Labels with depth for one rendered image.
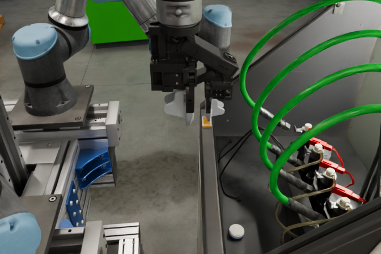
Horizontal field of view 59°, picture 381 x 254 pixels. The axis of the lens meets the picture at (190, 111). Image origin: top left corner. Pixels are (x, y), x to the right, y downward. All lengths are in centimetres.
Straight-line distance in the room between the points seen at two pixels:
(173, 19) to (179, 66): 8
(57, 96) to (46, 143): 16
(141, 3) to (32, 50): 34
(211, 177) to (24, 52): 60
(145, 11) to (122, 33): 333
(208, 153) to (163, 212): 113
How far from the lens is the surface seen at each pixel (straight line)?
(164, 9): 55
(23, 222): 49
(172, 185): 222
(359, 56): 121
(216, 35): 92
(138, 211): 210
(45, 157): 106
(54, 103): 105
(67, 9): 107
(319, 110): 126
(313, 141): 89
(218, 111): 105
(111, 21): 409
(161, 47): 59
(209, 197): 87
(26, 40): 100
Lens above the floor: 159
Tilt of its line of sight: 33 degrees down
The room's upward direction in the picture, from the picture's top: straight up
